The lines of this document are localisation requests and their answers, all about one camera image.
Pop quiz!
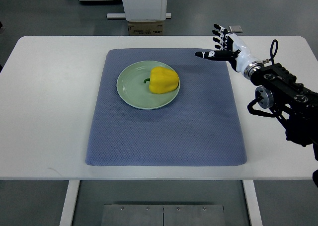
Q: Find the right white table leg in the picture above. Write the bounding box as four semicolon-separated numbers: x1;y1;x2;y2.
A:
242;180;263;226

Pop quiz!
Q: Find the grey floor plate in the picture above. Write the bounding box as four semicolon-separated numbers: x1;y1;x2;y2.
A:
229;25;243;33

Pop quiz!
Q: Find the blue quilted mat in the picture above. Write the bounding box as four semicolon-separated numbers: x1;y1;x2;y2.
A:
85;48;247;166

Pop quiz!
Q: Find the white table leg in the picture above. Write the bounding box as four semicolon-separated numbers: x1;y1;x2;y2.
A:
242;180;263;226
59;180;80;226

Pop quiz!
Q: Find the left white table leg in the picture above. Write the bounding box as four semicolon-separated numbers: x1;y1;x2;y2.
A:
59;180;80;226

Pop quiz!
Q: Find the cardboard box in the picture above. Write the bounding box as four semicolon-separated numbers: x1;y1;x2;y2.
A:
128;21;163;36

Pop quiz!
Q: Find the light green plate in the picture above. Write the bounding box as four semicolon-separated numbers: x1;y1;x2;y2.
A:
117;61;180;110

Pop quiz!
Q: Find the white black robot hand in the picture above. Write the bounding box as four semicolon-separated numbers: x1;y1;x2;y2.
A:
195;24;264;79

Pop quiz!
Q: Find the yellow bell pepper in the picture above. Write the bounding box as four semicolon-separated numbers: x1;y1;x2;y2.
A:
144;67;179;94

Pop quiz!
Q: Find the white pedestal cabinet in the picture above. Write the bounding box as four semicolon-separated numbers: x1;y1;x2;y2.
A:
107;0;172;22

